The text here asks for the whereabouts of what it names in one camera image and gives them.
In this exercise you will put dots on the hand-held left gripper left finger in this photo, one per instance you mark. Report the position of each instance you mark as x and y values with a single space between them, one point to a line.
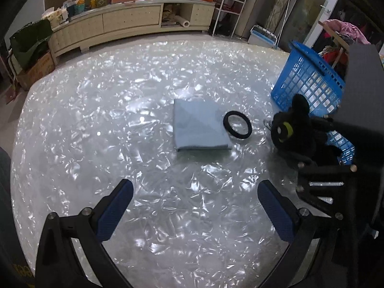
115 210

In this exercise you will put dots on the brown cardboard box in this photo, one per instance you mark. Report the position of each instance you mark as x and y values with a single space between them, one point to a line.
39 69

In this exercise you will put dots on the white metal rack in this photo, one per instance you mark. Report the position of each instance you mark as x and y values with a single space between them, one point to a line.
223 6

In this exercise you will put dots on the tissue box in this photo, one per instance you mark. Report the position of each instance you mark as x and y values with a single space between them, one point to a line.
55 15

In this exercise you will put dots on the cream television cabinet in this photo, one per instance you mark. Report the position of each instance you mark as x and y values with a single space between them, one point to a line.
129 19

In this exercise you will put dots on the glass sliding door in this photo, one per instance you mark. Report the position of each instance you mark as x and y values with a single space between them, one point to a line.
321 6

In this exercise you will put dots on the black plush toy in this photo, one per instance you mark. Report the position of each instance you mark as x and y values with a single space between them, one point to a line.
300 132

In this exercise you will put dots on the dark green bag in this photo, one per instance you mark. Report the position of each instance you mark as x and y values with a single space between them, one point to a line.
30 42

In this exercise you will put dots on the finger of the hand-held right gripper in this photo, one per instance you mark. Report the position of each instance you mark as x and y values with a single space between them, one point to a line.
327 172
315 204

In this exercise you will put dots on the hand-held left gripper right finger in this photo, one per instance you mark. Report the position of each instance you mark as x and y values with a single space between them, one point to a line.
276 213

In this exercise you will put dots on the white paper roll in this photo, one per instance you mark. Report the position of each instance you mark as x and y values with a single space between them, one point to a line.
183 21

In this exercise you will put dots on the white plastic storage box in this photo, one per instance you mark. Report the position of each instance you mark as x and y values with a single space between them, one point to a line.
261 37

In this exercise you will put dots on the blue plastic basket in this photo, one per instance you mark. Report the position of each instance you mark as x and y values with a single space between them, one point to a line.
297 48

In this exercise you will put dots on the patterned beige curtain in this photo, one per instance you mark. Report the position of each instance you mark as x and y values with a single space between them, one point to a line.
288 6

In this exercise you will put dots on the light blue cloth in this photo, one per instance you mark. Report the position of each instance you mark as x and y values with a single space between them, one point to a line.
198 126

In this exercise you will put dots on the wooden side table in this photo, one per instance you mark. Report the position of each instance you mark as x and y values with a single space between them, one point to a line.
334 36

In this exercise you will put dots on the standing air conditioner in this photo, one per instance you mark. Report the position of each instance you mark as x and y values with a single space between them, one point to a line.
258 6

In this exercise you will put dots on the pink crumpled cloth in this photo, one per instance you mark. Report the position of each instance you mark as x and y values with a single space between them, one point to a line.
345 30

